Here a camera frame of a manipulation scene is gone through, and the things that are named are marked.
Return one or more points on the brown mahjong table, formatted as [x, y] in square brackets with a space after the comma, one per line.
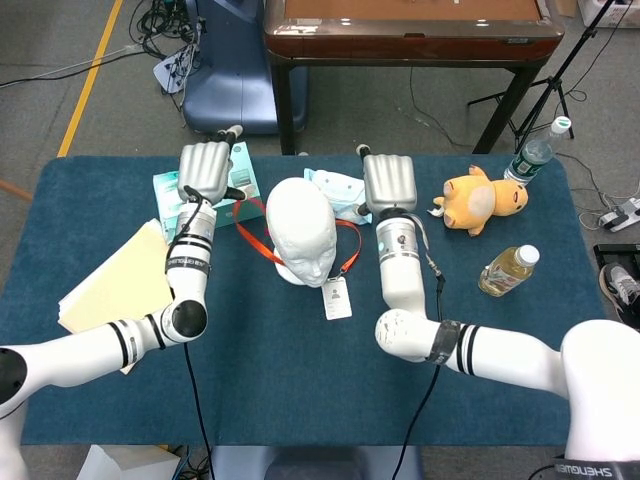
[415, 45]

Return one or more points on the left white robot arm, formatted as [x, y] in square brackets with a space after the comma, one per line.
[75, 355]

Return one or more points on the white socket board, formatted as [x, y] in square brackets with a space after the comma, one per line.
[167, 75]

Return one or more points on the brown cardboard box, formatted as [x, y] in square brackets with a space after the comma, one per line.
[565, 7]

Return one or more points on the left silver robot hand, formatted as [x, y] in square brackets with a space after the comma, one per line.
[202, 170]

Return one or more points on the yellow tea bottle white cap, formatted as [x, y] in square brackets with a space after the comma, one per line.
[505, 275]

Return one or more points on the clear water bottle green label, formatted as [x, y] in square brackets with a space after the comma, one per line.
[530, 160]

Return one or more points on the light blue wet wipes pack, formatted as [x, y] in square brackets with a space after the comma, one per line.
[340, 187]

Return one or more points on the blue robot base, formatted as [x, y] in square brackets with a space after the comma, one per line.
[315, 465]

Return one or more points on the white paper box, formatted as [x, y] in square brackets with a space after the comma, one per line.
[130, 465]

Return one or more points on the white power strip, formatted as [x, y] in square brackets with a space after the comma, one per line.
[622, 215]

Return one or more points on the blue machine base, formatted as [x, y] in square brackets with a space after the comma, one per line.
[235, 80]

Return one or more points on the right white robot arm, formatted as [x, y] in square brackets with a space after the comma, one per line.
[500, 360]

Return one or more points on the green wet wipes pack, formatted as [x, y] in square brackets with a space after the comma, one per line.
[165, 195]

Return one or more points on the white storage box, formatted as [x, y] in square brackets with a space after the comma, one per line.
[615, 17]

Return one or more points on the yellow plush toy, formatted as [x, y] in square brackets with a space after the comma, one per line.
[475, 202]

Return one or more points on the black tripod stand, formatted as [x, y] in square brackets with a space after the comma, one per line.
[545, 95]

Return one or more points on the black foot pedal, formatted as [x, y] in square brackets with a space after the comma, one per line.
[620, 254]

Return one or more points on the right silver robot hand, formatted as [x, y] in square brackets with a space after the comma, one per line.
[392, 182]

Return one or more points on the white foam mannequin head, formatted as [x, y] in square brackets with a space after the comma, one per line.
[300, 215]

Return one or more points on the dark blue table mat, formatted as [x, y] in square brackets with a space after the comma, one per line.
[300, 380]

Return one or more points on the grey black sneaker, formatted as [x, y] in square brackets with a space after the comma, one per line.
[622, 295]

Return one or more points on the cream paper folder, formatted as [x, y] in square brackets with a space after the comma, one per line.
[120, 280]

